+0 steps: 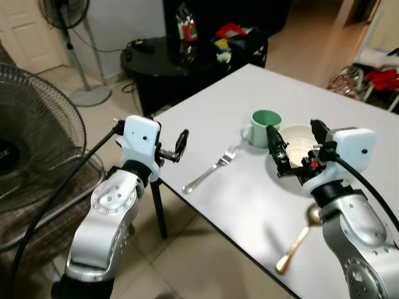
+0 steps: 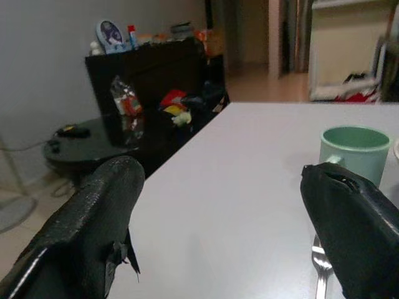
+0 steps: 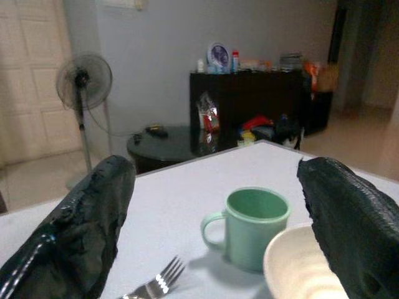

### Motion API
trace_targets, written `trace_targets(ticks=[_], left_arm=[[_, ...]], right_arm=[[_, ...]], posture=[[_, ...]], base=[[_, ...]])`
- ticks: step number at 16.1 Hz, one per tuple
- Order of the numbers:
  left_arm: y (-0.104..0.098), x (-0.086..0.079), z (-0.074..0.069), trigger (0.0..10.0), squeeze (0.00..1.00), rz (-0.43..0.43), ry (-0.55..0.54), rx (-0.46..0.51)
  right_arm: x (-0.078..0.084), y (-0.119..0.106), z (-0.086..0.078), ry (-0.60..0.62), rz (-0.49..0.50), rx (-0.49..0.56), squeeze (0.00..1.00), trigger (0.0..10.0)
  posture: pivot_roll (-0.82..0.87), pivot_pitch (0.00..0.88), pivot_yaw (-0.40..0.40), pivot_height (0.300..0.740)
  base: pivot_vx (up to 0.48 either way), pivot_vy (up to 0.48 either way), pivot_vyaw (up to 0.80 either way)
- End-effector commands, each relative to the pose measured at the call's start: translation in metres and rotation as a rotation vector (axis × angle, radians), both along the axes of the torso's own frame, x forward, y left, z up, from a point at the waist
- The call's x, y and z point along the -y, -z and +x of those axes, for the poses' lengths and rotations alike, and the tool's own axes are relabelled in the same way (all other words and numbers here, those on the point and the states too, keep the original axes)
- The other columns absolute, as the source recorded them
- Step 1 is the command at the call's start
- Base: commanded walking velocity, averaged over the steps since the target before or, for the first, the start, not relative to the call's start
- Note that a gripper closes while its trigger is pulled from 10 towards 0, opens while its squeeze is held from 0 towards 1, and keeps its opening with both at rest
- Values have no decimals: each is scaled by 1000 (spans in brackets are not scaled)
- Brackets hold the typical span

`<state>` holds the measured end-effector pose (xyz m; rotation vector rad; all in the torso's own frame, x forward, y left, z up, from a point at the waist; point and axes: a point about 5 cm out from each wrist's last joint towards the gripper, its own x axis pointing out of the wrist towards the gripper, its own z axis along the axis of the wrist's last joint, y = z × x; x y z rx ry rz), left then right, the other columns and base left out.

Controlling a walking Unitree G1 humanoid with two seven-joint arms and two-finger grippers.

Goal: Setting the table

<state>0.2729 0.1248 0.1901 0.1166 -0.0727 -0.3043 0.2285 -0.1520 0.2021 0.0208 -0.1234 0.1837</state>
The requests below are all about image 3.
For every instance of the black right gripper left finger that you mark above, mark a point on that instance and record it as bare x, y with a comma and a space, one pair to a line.
78, 233

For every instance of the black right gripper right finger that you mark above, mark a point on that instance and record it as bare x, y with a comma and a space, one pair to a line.
352, 218

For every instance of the cream ceramic bowl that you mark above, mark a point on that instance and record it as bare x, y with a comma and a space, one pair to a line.
296, 268

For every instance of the silver metal fork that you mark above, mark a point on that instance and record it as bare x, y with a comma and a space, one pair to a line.
159, 281

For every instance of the green plastic mug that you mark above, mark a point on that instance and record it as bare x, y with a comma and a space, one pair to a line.
252, 227

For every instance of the black and white bag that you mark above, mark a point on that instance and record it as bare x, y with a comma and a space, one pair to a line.
288, 130

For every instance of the round black glass table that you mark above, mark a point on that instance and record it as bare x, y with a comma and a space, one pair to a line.
162, 146

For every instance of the small black and yellow object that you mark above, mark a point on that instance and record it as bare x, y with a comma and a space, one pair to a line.
156, 130

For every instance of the yellow plastic container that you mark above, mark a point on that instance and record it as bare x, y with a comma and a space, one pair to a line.
247, 137

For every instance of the red cloth bag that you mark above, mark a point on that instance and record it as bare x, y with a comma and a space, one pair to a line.
258, 122

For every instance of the orange snack bag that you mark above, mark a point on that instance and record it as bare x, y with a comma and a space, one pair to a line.
313, 74

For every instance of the grey standing fan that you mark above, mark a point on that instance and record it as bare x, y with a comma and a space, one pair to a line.
83, 81

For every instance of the dark wooden cabinet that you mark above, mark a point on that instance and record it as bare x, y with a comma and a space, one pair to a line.
249, 99

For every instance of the white panelled door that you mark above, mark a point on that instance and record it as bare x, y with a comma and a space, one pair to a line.
34, 78

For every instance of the red and clear snack bag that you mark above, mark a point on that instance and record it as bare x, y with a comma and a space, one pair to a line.
208, 113

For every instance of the white bottle with red cap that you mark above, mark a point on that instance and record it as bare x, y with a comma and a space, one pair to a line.
235, 61

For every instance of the round blue and white container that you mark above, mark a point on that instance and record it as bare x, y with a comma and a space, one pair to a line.
219, 57

